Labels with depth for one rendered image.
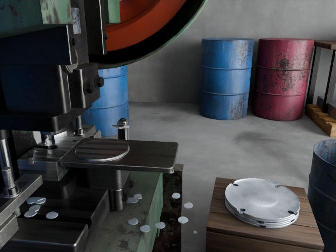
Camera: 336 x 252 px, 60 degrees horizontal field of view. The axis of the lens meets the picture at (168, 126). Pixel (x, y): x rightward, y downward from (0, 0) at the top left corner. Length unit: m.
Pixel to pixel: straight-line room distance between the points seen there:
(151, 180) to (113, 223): 0.20
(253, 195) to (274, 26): 2.96
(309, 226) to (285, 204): 0.11
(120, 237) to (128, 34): 0.60
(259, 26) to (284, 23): 0.29
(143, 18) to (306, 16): 3.27
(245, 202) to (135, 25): 0.78
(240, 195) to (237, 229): 0.17
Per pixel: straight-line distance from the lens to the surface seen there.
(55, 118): 0.61
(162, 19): 0.94
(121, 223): 0.68
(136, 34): 0.95
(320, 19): 4.13
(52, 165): 0.68
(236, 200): 1.24
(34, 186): 0.67
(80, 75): 0.61
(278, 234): 1.17
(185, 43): 3.92
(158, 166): 0.61
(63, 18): 0.52
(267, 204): 1.24
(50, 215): 0.64
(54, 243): 0.57
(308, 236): 1.21
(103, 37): 0.72
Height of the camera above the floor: 1.06
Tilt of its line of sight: 20 degrees down
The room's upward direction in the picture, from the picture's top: straight up
